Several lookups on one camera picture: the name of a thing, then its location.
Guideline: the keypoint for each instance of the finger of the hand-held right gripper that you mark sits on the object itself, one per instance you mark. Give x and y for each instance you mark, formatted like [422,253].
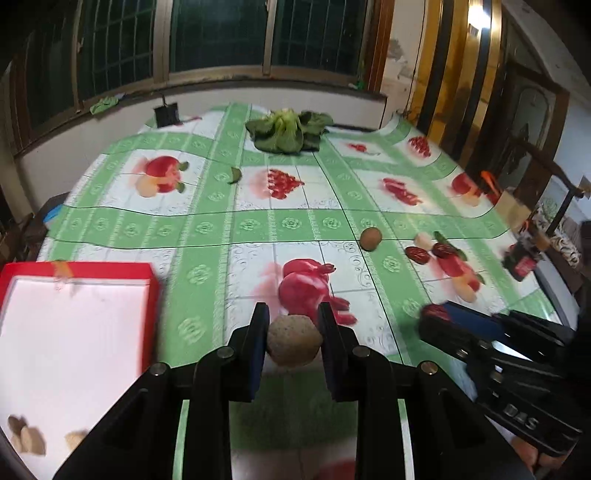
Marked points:
[475,323]
[452,337]

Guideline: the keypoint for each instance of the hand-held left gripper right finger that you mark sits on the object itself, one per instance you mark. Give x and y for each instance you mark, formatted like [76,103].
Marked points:
[330,369]

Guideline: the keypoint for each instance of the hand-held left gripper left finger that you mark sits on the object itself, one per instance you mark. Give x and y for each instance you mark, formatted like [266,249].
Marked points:
[258,360]

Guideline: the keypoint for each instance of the beige cake piece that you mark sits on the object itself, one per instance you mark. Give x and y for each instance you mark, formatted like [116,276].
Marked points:
[31,442]
[424,240]
[294,341]
[76,438]

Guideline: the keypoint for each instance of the red jujube date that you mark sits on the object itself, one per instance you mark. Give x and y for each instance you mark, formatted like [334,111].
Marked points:
[417,254]
[443,249]

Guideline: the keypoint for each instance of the red box white inside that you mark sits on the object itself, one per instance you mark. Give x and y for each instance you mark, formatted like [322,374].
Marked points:
[69,346]

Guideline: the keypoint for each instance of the dark green device red label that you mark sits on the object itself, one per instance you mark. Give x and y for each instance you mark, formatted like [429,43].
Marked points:
[521,265]

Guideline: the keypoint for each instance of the green fruit-print tablecloth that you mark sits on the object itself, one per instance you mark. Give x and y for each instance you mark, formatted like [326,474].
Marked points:
[207,277]

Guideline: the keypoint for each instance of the tan wooden block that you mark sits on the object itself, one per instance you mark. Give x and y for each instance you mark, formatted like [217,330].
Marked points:
[538,240]

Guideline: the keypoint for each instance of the dark wooden armchair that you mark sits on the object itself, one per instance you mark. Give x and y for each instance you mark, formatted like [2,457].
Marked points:
[554,166]

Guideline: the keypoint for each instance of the loose green leaf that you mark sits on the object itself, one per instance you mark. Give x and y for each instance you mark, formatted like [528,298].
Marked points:
[234,175]

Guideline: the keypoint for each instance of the green bok choy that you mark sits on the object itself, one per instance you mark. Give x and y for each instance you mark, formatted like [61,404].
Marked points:
[288,131]

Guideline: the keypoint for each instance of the gold framed glass door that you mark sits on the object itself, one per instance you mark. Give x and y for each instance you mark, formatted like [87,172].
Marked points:
[457,69]

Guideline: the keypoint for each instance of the small black box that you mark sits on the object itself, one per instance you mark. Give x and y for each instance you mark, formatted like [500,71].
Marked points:
[166,114]

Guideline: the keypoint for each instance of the green plastic bottle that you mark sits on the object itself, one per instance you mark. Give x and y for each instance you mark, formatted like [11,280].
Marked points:
[358,84]

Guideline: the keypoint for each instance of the green cloth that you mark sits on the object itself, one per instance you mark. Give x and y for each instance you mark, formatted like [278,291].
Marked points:
[104,105]

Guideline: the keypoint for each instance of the barred window wooden frame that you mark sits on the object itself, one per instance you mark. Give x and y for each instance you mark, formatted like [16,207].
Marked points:
[221,37]

